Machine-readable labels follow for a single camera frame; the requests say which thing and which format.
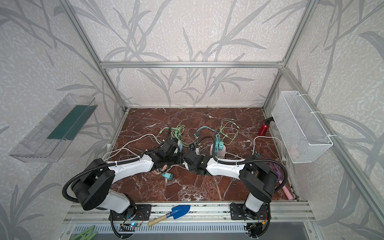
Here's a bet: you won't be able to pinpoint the white power cord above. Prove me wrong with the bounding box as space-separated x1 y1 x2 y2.
101 133 164 160

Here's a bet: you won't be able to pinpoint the light green cable bundle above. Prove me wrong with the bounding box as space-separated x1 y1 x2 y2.
157 124 199 148

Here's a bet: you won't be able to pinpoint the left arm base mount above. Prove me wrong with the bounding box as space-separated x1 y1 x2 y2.
109 204 152 221

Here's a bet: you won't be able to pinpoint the blue toy shovel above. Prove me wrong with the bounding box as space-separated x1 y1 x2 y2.
148 205 191 227

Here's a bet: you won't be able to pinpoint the teal plug adapter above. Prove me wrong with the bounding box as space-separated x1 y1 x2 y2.
162 173 174 181

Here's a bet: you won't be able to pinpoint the white wire mesh basket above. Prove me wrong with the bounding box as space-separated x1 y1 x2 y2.
272 91 333 164

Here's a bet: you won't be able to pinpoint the clear plastic wall tray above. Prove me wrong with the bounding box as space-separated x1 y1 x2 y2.
9 94 98 163

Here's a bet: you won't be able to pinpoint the green plastic clip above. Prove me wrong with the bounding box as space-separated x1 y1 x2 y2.
72 225 98 240

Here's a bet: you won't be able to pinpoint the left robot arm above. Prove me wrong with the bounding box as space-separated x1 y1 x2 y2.
62 140 181 214

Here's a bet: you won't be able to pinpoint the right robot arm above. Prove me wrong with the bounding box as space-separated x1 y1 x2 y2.
181 150 288 213

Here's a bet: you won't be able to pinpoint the pink power strip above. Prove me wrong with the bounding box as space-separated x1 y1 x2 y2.
209 144 226 159

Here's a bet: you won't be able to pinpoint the teal plugs on pink strip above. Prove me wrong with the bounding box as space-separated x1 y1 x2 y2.
215 135 224 155

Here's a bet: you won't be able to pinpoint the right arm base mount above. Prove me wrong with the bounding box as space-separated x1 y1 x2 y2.
230 203 271 221

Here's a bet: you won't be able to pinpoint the red spray bottle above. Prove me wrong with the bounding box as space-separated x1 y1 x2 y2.
258 117 274 136

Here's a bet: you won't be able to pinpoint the purple plastic toy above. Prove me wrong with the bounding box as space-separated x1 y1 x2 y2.
270 163 285 187

